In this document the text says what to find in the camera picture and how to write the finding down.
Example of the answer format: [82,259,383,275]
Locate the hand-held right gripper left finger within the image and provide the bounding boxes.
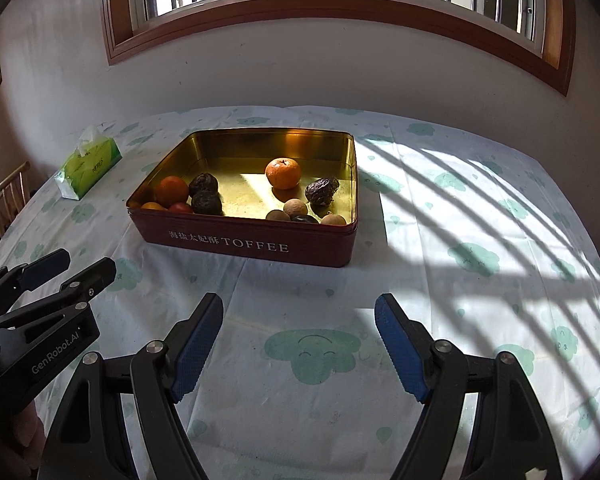
[36,292,225,480]

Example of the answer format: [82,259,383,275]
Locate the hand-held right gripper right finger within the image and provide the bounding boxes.
[374,293,563,480]

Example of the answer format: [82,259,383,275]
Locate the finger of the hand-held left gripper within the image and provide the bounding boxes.
[0,248,72,311]
[0,257,117,331]

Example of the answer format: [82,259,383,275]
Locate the red gold metal tin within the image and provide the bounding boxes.
[126,128,359,268]

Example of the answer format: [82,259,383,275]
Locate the wrinkled dark passion fruit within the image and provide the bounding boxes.
[188,172,219,197]
[190,191,223,217]

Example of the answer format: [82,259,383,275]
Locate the person's left hand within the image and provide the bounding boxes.
[7,400,46,468]

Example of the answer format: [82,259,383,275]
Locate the wooden chair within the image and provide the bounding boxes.
[0,161,32,241]

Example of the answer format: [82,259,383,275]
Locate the green tissue box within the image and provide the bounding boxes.
[54,125,123,202]

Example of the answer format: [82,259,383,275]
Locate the white cloud print tablecloth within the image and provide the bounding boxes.
[0,105,600,480]

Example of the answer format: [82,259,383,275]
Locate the wooden framed window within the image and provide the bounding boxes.
[100,0,577,97]

